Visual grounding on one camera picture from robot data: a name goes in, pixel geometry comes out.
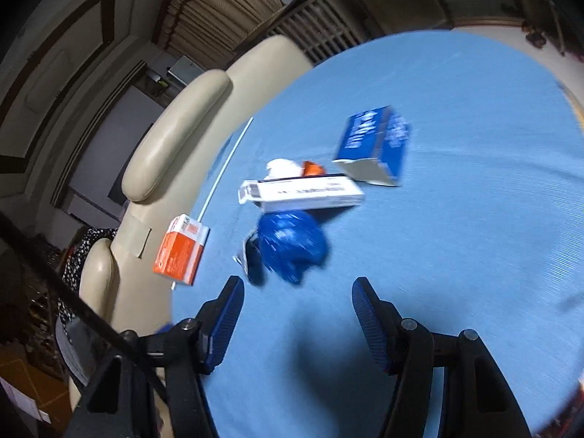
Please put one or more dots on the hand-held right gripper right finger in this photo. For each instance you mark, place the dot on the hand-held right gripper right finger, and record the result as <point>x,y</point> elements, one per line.
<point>369,324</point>

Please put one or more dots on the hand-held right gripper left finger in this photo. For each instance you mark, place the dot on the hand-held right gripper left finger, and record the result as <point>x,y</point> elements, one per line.
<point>226,324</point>

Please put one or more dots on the blue plastic bag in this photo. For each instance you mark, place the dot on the blue plastic bag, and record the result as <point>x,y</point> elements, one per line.
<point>292,246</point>

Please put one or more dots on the long white cardboard box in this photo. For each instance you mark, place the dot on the long white cardboard box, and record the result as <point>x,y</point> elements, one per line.
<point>305,194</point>

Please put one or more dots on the orange plastic wrapper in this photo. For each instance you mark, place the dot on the orange plastic wrapper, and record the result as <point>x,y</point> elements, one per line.
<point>315,169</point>

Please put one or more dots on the small dark crumpled wrapper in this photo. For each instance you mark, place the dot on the small dark crumpled wrapper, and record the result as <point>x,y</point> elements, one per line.
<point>252,260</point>

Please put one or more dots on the orange and white box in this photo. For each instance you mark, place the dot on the orange and white box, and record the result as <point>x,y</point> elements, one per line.
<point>180,251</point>

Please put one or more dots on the blue tablecloth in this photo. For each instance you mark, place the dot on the blue tablecloth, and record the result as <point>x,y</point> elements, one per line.
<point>456,237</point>

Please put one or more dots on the black and white dotted cloth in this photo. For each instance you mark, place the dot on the black and white dotted cloth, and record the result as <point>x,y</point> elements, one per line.
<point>80,255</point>

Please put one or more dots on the crumpled white paper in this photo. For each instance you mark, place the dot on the crumpled white paper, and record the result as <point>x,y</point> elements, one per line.
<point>280,169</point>

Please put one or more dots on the thin white stick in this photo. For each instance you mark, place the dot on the thin white stick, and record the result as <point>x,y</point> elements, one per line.
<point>228,157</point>

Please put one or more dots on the blue cardboard box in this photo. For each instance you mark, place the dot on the blue cardboard box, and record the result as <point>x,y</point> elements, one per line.
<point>365,141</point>

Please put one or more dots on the beige leather sofa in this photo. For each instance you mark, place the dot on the beige leather sofa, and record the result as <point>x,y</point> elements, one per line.
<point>182,123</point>

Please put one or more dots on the dark television screen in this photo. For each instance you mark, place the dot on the dark television screen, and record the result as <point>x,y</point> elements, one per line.
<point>100,155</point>

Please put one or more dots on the white framed panel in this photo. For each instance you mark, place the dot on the white framed panel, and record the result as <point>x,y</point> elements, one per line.
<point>185,70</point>

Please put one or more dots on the wooden baby crib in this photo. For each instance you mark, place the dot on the wooden baby crib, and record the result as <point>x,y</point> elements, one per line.
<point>319,27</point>

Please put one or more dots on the brown pleated curtain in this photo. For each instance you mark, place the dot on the brown pleated curtain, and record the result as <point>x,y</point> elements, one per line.
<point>219,4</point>

